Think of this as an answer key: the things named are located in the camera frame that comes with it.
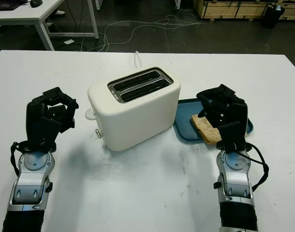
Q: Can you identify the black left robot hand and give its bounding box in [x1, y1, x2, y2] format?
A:
[25, 87, 79, 148]

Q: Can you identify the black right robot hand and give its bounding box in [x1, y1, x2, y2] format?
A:
[196, 84, 249, 145]

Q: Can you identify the slice of brown bread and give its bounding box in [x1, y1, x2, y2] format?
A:
[191, 115, 222, 145]

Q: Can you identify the white toaster lever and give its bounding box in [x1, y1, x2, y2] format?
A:
[84, 108, 96, 121]

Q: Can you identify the blue plastic tray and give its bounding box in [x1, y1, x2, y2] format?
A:
[172, 98, 254, 141]

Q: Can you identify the white two-slot toaster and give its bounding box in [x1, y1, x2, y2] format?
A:
[87, 66, 181, 152]

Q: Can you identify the black trash bin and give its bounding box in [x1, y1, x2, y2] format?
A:
[261, 4, 285, 29]

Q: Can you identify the white office desk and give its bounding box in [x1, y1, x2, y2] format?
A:
[0, 0, 100, 51]

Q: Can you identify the black keyboard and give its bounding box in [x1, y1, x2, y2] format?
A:
[0, 0, 20, 10]

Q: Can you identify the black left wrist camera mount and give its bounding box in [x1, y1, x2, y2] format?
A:
[40, 116, 64, 148]

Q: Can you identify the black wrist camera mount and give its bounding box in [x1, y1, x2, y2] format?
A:
[219, 121, 247, 153]
[40, 116, 64, 148]

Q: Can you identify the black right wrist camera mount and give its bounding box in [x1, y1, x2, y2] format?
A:
[219, 121, 247, 153]

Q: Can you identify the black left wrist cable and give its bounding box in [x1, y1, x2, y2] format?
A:
[10, 141, 58, 175]

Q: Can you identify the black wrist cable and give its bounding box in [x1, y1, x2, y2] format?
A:
[216, 142, 270, 194]
[10, 141, 58, 175]

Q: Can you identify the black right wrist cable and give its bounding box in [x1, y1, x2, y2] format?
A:
[216, 142, 270, 194]

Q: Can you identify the white toaster power cord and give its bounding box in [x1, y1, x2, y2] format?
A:
[133, 50, 143, 69]

